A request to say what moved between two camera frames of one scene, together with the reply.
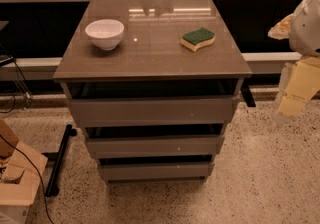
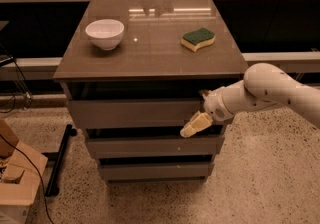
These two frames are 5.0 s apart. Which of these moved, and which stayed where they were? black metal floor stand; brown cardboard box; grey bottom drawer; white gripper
Moved: white gripper
Stayed: brown cardboard box; black metal floor stand; grey bottom drawer
